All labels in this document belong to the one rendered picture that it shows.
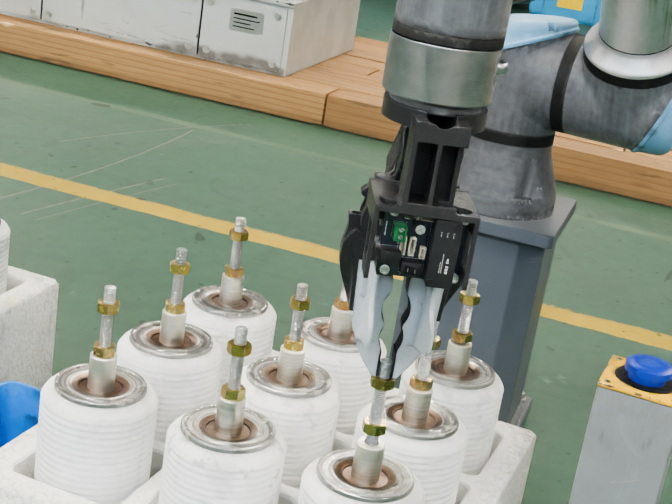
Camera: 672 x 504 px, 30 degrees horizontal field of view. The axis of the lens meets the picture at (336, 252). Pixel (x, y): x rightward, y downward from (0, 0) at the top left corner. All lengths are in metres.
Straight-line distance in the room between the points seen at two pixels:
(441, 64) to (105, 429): 0.41
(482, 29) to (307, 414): 0.40
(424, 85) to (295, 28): 2.33
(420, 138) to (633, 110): 0.65
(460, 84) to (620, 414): 0.37
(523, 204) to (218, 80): 1.71
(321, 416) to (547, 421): 0.68
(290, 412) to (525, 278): 0.52
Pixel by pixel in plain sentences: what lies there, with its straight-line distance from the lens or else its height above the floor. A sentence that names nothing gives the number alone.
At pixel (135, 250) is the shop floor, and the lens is 2.07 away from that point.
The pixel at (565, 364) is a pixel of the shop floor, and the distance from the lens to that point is 1.91.
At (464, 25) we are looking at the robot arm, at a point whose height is 0.61.
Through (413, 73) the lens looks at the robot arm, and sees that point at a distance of 0.82.
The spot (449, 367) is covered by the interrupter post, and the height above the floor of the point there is 0.26.
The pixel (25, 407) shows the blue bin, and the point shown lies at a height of 0.10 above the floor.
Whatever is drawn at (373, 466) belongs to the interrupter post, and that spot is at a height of 0.27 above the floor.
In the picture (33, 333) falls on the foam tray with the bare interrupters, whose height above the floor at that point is 0.13.
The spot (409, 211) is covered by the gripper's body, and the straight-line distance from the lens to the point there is 0.82.
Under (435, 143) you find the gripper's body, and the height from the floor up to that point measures 0.53.
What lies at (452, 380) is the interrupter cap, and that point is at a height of 0.25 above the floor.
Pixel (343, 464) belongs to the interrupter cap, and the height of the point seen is 0.25.
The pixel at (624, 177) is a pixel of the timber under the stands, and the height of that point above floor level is 0.04.
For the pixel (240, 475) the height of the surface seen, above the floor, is 0.24.
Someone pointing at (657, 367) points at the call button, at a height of 0.33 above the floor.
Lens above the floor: 0.73
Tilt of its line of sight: 19 degrees down
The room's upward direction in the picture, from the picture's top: 9 degrees clockwise
